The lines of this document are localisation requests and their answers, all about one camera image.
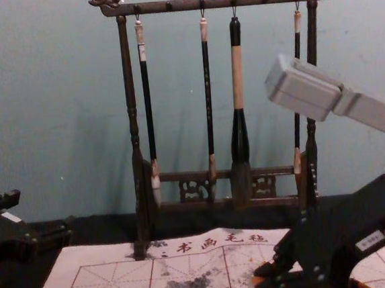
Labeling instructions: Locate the white felt mat, red grid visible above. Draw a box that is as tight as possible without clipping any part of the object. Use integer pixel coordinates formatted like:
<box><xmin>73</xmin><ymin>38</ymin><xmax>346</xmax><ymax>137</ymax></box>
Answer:
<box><xmin>19</xmin><ymin>213</ymin><xmax>385</xmax><ymax>288</ymax></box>

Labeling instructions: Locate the thin black calligraphy brush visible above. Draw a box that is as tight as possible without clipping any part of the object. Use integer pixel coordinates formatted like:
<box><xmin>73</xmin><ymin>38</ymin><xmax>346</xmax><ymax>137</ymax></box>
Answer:
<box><xmin>196</xmin><ymin>16</ymin><xmax>224</xmax><ymax>200</ymax></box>

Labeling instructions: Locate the thin black brush, pale tip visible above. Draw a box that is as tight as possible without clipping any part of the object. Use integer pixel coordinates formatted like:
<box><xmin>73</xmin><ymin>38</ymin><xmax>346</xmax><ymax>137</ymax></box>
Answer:
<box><xmin>280</xmin><ymin>9</ymin><xmax>318</xmax><ymax>183</ymax></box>

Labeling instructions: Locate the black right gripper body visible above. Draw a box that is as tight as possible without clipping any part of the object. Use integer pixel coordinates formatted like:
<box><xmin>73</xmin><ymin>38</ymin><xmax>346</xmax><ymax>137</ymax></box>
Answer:
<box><xmin>290</xmin><ymin>174</ymin><xmax>385</xmax><ymax>288</ymax></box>

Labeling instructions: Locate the black brush with white cap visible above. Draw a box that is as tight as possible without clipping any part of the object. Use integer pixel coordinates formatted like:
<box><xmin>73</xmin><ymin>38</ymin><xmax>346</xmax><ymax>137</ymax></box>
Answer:
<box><xmin>133</xmin><ymin>18</ymin><xmax>164</xmax><ymax>209</ymax></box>

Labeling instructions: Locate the large tan and black brush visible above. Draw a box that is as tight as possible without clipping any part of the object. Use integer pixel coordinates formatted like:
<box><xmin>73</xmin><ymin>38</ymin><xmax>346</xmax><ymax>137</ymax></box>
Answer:
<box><xmin>216</xmin><ymin>15</ymin><xmax>257</xmax><ymax>210</ymax></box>

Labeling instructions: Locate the dark wooden brush rack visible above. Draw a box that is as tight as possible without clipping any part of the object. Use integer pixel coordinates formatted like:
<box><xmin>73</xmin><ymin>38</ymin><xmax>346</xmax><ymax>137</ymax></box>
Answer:
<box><xmin>82</xmin><ymin>0</ymin><xmax>379</xmax><ymax>264</ymax></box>

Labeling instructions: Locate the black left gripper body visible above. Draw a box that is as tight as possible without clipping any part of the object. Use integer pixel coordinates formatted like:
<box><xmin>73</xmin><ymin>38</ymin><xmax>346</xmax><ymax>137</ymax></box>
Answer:
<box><xmin>0</xmin><ymin>197</ymin><xmax>42</xmax><ymax>267</ymax></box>

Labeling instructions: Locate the black table cloth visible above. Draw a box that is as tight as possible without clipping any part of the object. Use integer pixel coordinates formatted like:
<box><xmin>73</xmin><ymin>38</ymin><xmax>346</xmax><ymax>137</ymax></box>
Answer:
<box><xmin>0</xmin><ymin>187</ymin><xmax>385</xmax><ymax>288</ymax></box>

